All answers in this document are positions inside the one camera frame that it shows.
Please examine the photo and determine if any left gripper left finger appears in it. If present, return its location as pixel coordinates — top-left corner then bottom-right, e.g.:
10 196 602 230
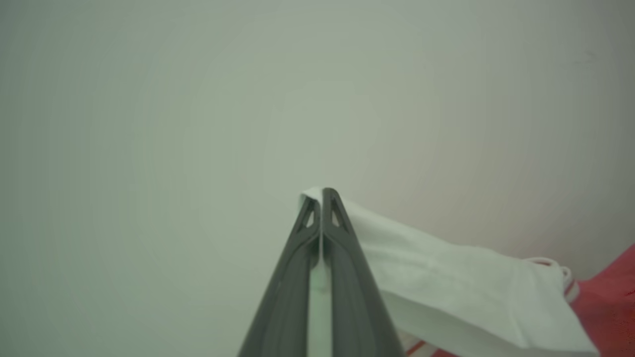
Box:
238 196 322 357

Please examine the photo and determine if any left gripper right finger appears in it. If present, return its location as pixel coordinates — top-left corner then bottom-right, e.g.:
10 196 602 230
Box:
321 187 405 357

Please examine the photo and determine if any red and white jersey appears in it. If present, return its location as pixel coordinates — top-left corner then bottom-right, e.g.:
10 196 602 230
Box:
299 187 635 357

